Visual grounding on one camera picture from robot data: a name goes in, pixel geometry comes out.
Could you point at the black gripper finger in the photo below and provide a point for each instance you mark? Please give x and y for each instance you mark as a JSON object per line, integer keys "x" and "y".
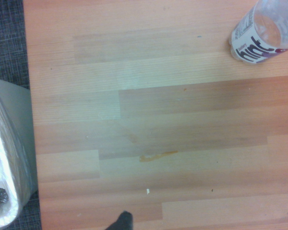
{"x": 123, "y": 221}

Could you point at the clear plastic hint water bottle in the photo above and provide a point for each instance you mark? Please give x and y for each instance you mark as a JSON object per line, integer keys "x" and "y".
{"x": 259, "y": 31}

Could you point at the white plastic bin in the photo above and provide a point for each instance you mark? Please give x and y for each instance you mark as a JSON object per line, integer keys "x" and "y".
{"x": 4, "y": 143}

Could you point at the grey trash bin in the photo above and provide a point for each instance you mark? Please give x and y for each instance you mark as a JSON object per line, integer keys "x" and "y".
{"x": 24, "y": 107}

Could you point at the small white paper scrap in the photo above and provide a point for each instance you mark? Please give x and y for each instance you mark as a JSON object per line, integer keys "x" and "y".
{"x": 147, "y": 191}

